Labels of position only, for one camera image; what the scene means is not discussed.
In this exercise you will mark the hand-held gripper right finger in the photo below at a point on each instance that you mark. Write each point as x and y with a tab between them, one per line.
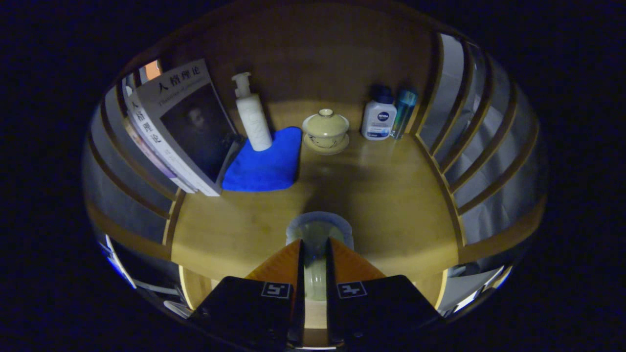
331	303

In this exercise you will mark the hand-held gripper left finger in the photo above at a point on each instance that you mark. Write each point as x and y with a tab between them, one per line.
300	303

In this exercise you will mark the green sponge scrubber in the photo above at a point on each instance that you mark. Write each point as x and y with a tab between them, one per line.
318	230

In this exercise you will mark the wooden countertop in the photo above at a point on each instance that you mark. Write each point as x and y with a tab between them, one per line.
381	195

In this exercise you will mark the wooden cabinet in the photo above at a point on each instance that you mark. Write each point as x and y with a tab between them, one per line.
313	58

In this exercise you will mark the folded blue cloth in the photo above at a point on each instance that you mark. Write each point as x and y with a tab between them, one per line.
264	168

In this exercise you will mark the beige lidded tea cup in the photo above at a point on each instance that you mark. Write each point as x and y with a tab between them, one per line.
325	127

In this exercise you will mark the white pump bottle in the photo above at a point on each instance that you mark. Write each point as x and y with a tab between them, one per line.
254	122

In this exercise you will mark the white bottle with blue cap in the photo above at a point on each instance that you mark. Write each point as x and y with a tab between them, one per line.
377	120

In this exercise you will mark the thin purple book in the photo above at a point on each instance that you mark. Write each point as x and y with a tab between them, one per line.
156	164

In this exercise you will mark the teal slim bottle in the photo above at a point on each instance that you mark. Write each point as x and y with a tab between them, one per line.
403	112

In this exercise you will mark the thick grey portrait book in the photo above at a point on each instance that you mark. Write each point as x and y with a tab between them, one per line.
195	122

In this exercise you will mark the thin white book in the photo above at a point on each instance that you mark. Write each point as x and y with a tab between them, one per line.
146	129

